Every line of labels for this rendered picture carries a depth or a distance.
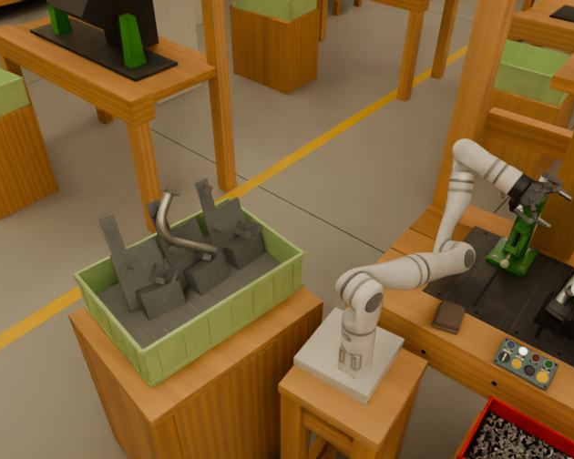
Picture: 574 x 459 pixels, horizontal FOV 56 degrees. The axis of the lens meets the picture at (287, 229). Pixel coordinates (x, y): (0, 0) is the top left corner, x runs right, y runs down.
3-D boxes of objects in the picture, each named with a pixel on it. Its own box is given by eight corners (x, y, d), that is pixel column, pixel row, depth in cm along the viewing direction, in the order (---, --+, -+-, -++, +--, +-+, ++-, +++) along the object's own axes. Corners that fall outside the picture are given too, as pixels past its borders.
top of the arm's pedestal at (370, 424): (377, 453, 142) (379, 445, 139) (277, 392, 155) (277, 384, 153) (426, 369, 162) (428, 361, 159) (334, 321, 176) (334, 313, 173)
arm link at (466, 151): (507, 161, 152) (507, 165, 161) (461, 132, 157) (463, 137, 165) (491, 182, 154) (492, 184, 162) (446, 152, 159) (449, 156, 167)
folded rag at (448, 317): (456, 336, 160) (458, 330, 158) (430, 326, 163) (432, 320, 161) (465, 313, 167) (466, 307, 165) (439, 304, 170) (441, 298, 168)
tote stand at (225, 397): (183, 535, 201) (150, 422, 150) (114, 437, 230) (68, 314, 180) (314, 424, 236) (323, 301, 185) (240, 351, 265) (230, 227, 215)
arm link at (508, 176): (522, 176, 163) (504, 164, 165) (527, 168, 153) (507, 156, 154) (503, 199, 164) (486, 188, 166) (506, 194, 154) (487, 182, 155)
